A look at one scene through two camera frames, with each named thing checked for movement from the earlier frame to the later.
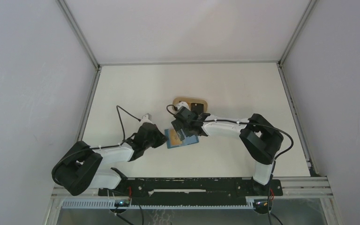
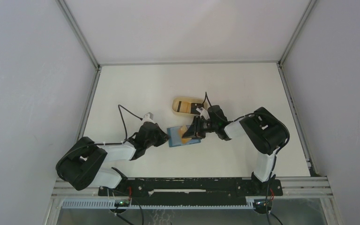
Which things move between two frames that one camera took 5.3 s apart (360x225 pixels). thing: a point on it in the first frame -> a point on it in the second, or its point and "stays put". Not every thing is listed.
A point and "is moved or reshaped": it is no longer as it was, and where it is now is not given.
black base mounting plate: [193, 187] stays put
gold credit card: [175, 139] is moved or reshaped
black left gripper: [161, 138] stays put
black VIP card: [197, 108] stays put
